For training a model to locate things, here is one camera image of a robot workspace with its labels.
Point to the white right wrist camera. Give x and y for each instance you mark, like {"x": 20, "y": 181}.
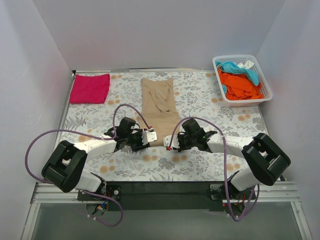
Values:
{"x": 171, "y": 141}

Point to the folded pink t shirt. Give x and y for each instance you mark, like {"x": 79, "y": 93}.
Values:
{"x": 90, "y": 89}

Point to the orange t shirt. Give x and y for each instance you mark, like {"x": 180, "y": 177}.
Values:
{"x": 238, "y": 87}

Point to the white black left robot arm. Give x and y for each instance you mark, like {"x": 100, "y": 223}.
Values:
{"x": 65, "y": 167}

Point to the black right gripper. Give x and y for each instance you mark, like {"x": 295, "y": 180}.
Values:
{"x": 184, "y": 139}

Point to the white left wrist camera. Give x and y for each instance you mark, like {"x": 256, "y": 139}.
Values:
{"x": 149, "y": 136}

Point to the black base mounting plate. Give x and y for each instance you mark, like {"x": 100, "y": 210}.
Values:
{"x": 166, "y": 195}

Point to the aluminium frame rail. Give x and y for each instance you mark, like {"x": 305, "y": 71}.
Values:
{"x": 276, "y": 215}

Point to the beige t shirt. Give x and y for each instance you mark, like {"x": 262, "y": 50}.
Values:
{"x": 159, "y": 108}

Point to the teal t shirt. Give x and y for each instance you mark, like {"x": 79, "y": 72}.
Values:
{"x": 232, "y": 68}

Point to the floral patterned table mat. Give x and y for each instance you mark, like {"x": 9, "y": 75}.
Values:
{"x": 197, "y": 94}

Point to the white cloth in basket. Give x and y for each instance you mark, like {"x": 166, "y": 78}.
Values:
{"x": 247, "y": 65}

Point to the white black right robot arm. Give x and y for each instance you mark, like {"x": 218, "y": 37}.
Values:
{"x": 265, "y": 159}

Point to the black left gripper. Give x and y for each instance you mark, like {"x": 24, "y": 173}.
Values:
{"x": 136, "y": 137}

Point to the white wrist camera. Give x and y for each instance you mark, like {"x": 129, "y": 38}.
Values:
{"x": 171, "y": 141}
{"x": 149, "y": 136}

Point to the white plastic laundry basket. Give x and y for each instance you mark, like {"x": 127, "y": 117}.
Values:
{"x": 265, "y": 89}

